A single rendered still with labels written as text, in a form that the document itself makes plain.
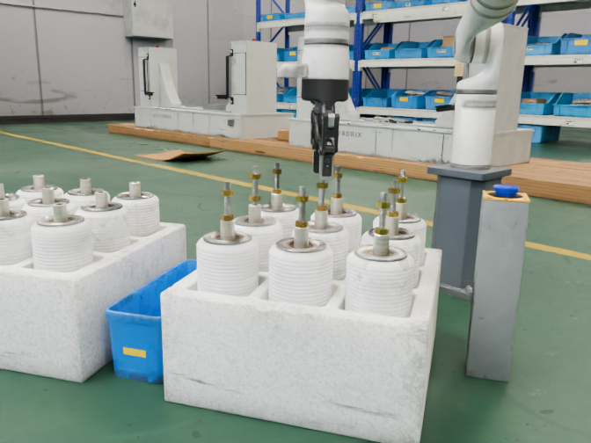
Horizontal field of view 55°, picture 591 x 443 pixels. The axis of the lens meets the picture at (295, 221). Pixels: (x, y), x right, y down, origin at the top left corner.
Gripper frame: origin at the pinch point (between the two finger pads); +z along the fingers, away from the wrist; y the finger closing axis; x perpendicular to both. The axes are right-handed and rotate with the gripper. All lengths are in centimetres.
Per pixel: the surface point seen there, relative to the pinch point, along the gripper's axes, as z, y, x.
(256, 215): 8.7, 3.6, 10.7
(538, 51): -48, 420, -267
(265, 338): 22.0, -16.8, 10.3
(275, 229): 10.7, 1.4, 7.5
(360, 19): -88, 582, -135
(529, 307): 35, 23, -53
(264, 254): 14.6, 0.1, 9.5
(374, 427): 32.8, -23.2, -4.5
